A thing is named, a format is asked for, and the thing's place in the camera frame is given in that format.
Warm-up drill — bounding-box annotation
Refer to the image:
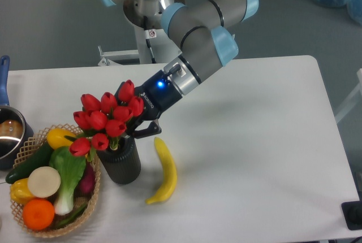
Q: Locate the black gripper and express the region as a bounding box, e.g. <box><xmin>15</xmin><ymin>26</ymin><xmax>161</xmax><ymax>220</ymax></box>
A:
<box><xmin>115</xmin><ymin>70</ymin><xmax>182</xmax><ymax>139</ymax></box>

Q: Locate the red tulip bouquet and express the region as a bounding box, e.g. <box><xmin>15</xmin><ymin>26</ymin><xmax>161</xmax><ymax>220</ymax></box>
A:
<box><xmin>69</xmin><ymin>80</ymin><xmax>144</xmax><ymax>159</ymax></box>

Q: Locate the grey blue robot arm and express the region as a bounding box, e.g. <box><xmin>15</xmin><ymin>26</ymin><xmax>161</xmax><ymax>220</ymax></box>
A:
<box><xmin>101</xmin><ymin>0</ymin><xmax>258</xmax><ymax>138</ymax></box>

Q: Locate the dark grey ribbed vase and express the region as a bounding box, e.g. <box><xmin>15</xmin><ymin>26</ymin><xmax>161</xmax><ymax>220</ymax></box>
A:
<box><xmin>97</xmin><ymin>137</ymin><xmax>141</xmax><ymax>185</ymax></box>

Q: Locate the yellow banana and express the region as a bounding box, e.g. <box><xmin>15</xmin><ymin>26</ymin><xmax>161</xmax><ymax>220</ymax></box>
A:
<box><xmin>145</xmin><ymin>137</ymin><xmax>178</xmax><ymax>205</ymax></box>

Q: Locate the green bok choy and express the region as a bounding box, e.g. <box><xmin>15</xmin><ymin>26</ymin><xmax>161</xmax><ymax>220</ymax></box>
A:
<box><xmin>49</xmin><ymin>146</ymin><xmax>86</xmax><ymax>215</ymax></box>

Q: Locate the yellow squash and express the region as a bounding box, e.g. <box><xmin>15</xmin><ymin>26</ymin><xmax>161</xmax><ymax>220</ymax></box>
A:
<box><xmin>46</xmin><ymin>128</ymin><xmax>76</xmax><ymax>150</ymax></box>

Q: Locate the purple onion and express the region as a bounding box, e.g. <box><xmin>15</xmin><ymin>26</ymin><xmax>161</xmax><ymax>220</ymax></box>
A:
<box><xmin>77</xmin><ymin>162</ymin><xmax>96</xmax><ymax>194</ymax></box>

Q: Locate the green cucumber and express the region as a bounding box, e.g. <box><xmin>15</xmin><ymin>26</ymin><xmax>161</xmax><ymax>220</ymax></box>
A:
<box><xmin>5</xmin><ymin>142</ymin><xmax>54</xmax><ymax>184</ymax></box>

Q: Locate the green chili pepper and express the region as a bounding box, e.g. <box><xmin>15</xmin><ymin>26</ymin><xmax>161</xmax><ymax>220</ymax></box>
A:
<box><xmin>53</xmin><ymin>203</ymin><xmax>88</xmax><ymax>229</ymax></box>

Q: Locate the woven wicker basket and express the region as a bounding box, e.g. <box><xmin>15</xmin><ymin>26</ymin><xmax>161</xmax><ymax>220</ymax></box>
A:
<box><xmin>10</xmin><ymin>124</ymin><xmax>101</xmax><ymax>238</ymax></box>

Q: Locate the orange fruit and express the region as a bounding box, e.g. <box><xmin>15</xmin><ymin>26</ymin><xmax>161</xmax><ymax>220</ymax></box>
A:
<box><xmin>22</xmin><ymin>199</ymin><xmax>55</xmax><ymax>231</ymax></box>

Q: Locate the yellow bell pepper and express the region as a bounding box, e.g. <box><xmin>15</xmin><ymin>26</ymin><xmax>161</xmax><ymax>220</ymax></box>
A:
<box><xmin>10</xmin><ymin>178</ymin><xmax>36</xmax><ymax>205</ymax></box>

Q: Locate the black device at table edge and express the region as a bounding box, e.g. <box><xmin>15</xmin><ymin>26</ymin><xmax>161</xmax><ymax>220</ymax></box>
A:
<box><xmin>341</xmin><ymin>201</ymin><xmax>361</xmax><ymax>231</ymax></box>

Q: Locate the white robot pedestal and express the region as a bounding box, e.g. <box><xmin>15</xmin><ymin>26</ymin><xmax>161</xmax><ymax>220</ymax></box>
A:
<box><xmin>97</xmin><ymin>0</ymin><xmax>187</xmax><ymax>67</ymax></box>

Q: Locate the blue handled saucepan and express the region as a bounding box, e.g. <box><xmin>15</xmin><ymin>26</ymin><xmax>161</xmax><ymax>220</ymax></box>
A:
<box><xmin>1</xmin><ymin>55</ymin><xmax>33</xmax><ymax>170</ymax></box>

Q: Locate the white frame at right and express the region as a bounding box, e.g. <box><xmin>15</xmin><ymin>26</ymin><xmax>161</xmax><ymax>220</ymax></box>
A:
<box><xmin>334</xmin><ymin>69</ymin><xmax>361</xmax><ymax>124</ymax></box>

